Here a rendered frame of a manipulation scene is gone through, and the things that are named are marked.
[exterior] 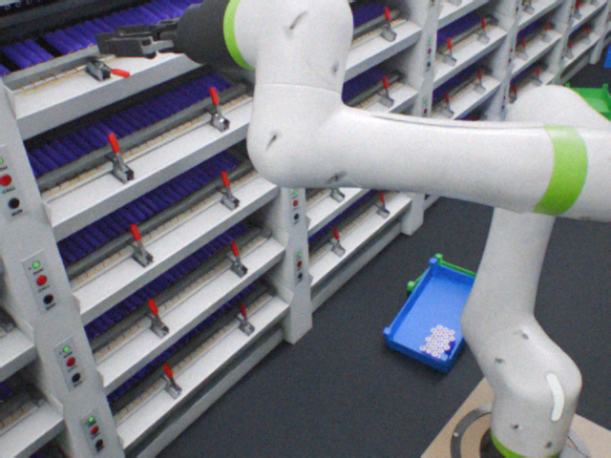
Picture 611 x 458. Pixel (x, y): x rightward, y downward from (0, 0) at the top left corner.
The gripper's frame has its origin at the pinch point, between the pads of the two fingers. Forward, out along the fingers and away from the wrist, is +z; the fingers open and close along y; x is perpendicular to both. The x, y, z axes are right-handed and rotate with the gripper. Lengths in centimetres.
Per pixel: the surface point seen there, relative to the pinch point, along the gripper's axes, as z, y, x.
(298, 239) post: 27, -53, 69
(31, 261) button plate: 20.2, 18.0, 32.0
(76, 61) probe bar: 19.3, -3.2, 3.9
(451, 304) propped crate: -1, -82, 104
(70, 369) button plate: 25, 18, 58
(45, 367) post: 25, 22, 54
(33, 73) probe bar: 19.2, 5.1, 3.4
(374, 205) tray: 36, -102, 84
